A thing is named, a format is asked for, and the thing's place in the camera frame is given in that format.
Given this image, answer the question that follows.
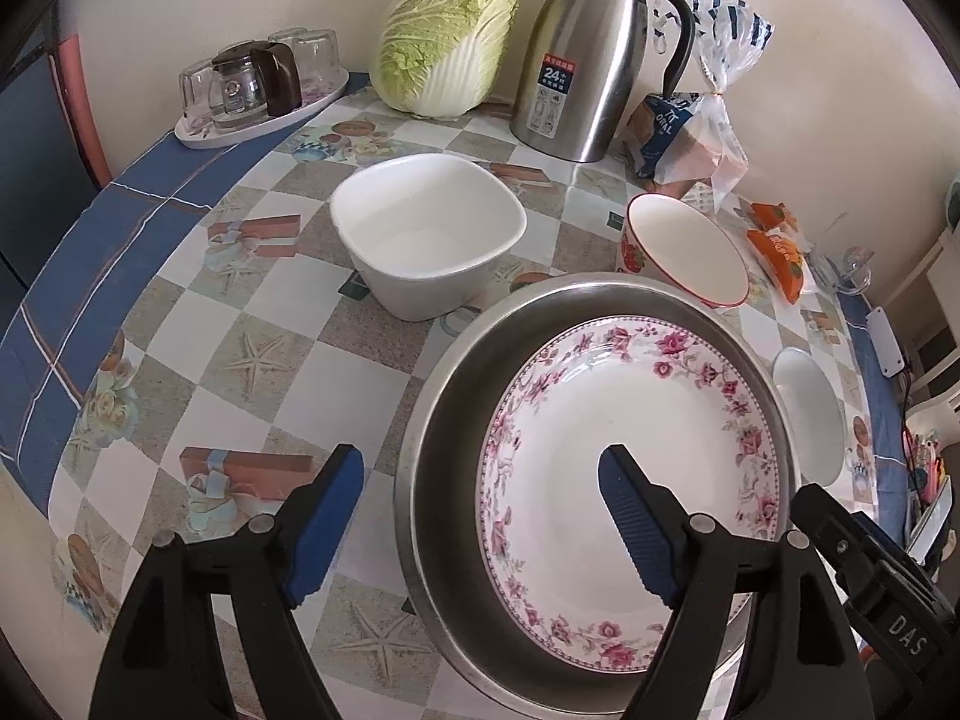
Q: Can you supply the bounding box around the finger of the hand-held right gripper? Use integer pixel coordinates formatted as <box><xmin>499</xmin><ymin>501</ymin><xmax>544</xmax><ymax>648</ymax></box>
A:
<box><xmin>791</xmin><ymin>484</ymin><xmax>875</xmax><ymax>578</ymax></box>

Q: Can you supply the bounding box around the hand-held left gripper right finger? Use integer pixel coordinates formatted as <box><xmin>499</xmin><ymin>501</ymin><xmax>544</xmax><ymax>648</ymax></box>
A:
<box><xmin>598</xmin><ymin>444</ymin><xmax>875</xmax><ymax>720</ymax></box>

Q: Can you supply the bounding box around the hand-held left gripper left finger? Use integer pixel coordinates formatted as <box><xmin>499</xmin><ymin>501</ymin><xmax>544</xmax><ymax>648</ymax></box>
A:
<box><xmin>88</xmin><ymin>444</ymin><xmax>366</xmax><ymax>720</ymax></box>

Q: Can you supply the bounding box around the small white plate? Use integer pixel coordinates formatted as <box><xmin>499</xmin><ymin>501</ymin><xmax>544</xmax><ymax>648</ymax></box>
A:
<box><xmin>771</xmin><ymin>347</ymin><xmax>848</xmax><ymax>488</ymax></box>

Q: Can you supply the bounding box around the pink floral round plate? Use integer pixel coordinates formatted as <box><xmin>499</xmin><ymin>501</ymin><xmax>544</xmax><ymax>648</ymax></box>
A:
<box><xmin>476</xmin><ymin>317</ymin><xmax>788</xmax><ymax>672</ymax></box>

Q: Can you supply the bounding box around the stainless steel basin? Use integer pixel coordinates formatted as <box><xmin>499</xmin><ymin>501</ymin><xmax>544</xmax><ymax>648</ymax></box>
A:
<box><xmin>394</xmin><ymin>272</ymin><xmax>803</xmax><ymax>720</ymax></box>

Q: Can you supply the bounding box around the strawberry print bowl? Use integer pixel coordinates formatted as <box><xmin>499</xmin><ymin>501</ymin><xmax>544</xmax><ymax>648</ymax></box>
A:
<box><xmin>616</xmin><ymin>193</ymin><xmax>751</xmax><ymax>310</ymax></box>

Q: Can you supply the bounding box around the white square bowl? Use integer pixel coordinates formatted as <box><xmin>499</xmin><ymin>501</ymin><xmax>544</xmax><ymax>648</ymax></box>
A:
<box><xmin>330</xmin><ymin>154</ymin><xmax>527</xmax><ymax>322</ymax></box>

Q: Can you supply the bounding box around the colourful trinket bundle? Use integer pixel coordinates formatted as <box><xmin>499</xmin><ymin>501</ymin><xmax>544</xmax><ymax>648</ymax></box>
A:
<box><xmin>904</xmin><ymin>427</ymin><xmax>950</xmax><ymax>503</ymax></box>

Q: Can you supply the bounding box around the white carved chair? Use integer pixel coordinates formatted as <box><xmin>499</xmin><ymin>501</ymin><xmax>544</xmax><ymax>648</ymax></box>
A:
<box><xmin>904</xmin><ymin>315</ymin><xmax>960</xmax><ymax>458</ymax></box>

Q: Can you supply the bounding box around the white power strip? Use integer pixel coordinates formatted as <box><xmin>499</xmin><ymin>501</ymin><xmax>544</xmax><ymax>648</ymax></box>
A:
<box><xmin>866</xmin><ymin>307</ymin><xmax>908</xmax><ymax>380</ymax></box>

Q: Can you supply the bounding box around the checkered printed tablecloth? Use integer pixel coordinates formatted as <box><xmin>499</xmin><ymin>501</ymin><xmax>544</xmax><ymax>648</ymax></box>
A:
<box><xmin>49</xmin><ymin>82</ymin><xmax>875</xmax><ymax>720</ymax></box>

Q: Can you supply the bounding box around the clear glass mug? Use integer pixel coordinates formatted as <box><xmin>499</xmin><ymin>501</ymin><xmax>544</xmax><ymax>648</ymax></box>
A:
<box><xmin>814</xmin><ymin>244</ymin><xmax>875</xmax><ymax>295</ymax></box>

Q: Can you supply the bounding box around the large orange snack packet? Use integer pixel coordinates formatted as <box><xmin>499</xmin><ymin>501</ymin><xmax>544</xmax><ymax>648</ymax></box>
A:
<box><xmin>746</xmin><ymin>229</ymin><xmax>807</xmax><ymax>305</ymax></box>

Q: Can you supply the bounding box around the small orange snack packet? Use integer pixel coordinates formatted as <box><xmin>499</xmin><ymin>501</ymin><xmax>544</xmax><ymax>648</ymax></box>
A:
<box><xmin>750</xmin><ymin>201</ymin><xmax>800</xmax><ymax>233</ymax></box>

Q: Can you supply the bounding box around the blue tablecloth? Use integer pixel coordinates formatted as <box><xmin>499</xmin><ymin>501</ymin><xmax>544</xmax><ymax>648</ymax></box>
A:
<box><xmin>0</xmin><ymin>71</ymin><xmax>912</xmax><ymax>511</ymax></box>

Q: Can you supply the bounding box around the bagged bread loaf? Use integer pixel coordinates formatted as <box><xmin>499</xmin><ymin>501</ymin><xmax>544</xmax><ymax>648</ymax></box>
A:
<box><xmin>626</xmin><ymin>0</ymin><xmax>773</xmax><ymax>203</ymax></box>

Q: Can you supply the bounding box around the white oval tray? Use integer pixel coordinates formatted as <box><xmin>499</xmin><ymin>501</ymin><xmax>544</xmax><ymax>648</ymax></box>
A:
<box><xmin>174</xmin><ymin>67</ymin><xmax>351</xmax><ymax>151</ymax></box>

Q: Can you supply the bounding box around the clear drinking glass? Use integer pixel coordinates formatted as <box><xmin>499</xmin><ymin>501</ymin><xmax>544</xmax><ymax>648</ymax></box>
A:
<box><xmin>178</xmin><ymin>60</ymin><xmax>222</xmax><ymax>125</ymax></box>
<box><xmin>289</xmin><ymin>28</ymin><xmax>342</xmax><ymax>91</ymax></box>

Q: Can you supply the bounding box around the stainless steel thermos jug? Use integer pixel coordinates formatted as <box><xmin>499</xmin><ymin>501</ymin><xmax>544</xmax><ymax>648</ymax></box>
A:
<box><xmin>510</xmin><ymin>0</ymin><xmax>695</xmax><ymax>164</ymax></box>

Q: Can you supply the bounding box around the dark blue panel pink edge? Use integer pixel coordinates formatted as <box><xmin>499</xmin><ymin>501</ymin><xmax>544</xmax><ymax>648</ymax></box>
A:
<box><xmin>0</xmin><ymin>30</ymin><xmax>113</xmax><ymax>293</ymax></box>

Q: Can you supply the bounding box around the napa cabbage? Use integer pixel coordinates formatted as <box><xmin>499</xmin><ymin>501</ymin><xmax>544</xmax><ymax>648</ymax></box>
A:
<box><xmin>370</xmin><ymin>0</ymin><xmax>520</xmax><ymax>119</ymax></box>

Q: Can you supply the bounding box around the glass teapot brown handle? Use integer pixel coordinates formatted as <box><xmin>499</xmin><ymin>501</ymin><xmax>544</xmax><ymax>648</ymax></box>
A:
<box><xmin>210</xmin><ymin>41</ymin><xmax>303</xmax><ymax>128</ymax></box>

